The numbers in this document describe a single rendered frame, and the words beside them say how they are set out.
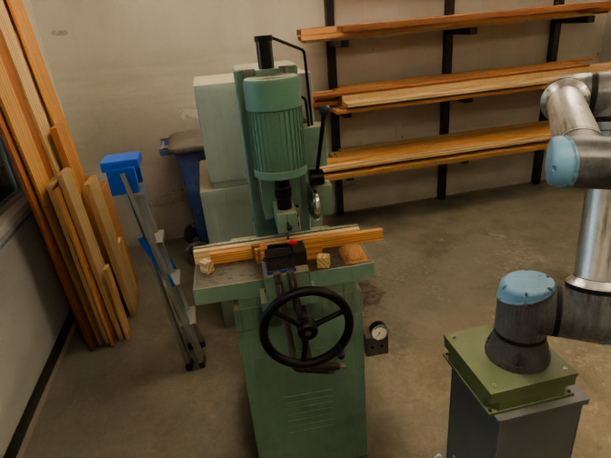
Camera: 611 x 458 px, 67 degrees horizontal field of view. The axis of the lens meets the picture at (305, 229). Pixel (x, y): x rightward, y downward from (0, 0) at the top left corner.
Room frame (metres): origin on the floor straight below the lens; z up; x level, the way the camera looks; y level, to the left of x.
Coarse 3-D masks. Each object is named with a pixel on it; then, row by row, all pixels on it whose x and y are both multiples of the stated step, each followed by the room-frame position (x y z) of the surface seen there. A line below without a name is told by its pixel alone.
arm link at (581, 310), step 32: (608, 96) 1.19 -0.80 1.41; (608, 128) 1.17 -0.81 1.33; (608, 192) 1.12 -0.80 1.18; (608, 224) 1.09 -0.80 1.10; (576, 256) 1.13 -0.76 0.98; (608, 256) 1.07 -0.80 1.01; (576, 288) 1.07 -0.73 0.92; (608, 288) 1.03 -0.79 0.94; (576, 320) 1.03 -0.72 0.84; (608, 320) 1.00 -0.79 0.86
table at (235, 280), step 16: (336, 256) 1.42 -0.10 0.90; (368, 256) 1.40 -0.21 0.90; (224, 272) 1.38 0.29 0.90; (240, 272) 1.37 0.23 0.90; (256, 272) 1.36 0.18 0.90; (320, 272) 1.33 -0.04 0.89; (336, 272) 1.34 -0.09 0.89; (352, 272) 1.34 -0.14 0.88; (368, 272) 1.35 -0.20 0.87; (208, 288) 1.28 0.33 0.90; (224, 288) 1.29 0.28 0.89; (240, 288) 1.30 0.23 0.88; (256, 288) 1.30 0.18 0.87; (288, 304) 1.22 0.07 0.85; (304, 304) 1.23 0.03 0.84
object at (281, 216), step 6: (276, 204) 1.52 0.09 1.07; (276, 210) 1.47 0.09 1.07; (282, 210) 1.47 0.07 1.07; (288, 210) 1.46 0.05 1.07; (294, 210) 1.46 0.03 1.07; (276, 216) 1.43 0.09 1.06; (282, 216) 1.43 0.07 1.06; (288, 216) 1.43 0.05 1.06; (294, 216) 1.44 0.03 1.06; (276, 222) 1.45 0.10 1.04; (282, 222) 1.43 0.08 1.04; (288, 222) 1.43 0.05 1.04; (294, 222) 1.44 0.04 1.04; (282, 228) 1.43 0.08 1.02; (294, 228) 1.44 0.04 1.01
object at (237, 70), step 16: (256, 64) 1.82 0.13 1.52; (288, 64) 1.70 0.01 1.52; (240, 80) 1.65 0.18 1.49; (240, 96) 1.65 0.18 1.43; (240, 112) 1.65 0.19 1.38; (304, 176) 1.67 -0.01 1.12; (256, 192) 1.65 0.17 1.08; (304, 192) 1.67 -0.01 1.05; (256, 208) 1.65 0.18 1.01; (304, 208) 1.67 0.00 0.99; (256, 224) 1.65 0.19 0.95; (272, 224) 1.66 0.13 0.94; (304, 224) 1.67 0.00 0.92
